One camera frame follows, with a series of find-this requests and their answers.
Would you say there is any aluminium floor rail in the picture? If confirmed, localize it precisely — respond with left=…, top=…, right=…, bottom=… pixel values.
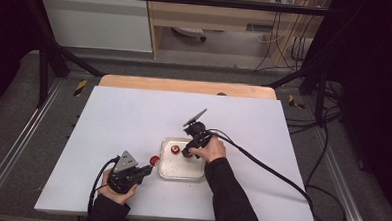
left=0, top=77, right=63, bottom=214
left=310, top=127, right=376, bottom=221

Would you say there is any person's left hand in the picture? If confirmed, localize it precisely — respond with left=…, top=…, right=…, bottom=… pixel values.
left=96, top=167, right=139, bottom=207

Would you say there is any light wooden desk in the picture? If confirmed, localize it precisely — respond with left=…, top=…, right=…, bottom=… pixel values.
left=141, top=0, right=328, bottom=68

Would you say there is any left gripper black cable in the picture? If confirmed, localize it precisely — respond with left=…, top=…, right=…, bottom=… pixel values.
left=86, top=154, right=122, bottom=219

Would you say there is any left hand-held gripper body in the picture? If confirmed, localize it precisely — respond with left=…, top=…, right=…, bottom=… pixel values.
left=106, top=149, right=146, bottom=195

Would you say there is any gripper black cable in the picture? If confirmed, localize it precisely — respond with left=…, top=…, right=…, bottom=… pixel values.
left=86, top=154, right=122, bottom=219
left=202, top=128, right=351, bottom=221

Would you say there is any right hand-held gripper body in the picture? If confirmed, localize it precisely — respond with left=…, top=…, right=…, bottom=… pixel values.
left=181, top=107, right=216, bottom=152

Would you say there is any person's right hand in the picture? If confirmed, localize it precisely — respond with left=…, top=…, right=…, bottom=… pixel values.
left=188, top=135, right=228, bottom=165

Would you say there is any white cabinet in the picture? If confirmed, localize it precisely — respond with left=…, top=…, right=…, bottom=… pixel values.
left=37, top=0, right=156, bottom=54

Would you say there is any bundle of hanging cables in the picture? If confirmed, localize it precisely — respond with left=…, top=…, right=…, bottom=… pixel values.
left=253, top=2, right=323, bottom=76

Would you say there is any black curtain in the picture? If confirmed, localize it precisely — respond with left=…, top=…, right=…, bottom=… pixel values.
left=0, top=0, right=45, bottom=122
left=308, top=0, right=392, bottom=215

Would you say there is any white chair base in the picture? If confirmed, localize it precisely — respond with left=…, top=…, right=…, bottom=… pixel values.
left=171, top=25, right=209, bottom=44

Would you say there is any white rectangular tray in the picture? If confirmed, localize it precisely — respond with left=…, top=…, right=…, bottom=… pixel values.
left=157, top=136, right=208, bottom=183

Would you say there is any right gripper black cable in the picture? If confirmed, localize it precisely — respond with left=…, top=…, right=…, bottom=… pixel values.
left=202, top=128, right=351, bottom=221

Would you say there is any yellow black tape strip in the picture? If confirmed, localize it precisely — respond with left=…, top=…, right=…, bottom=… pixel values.
left=287, top=94, right=307, bottom=110
left=72, top=78, right=88, bottom=98

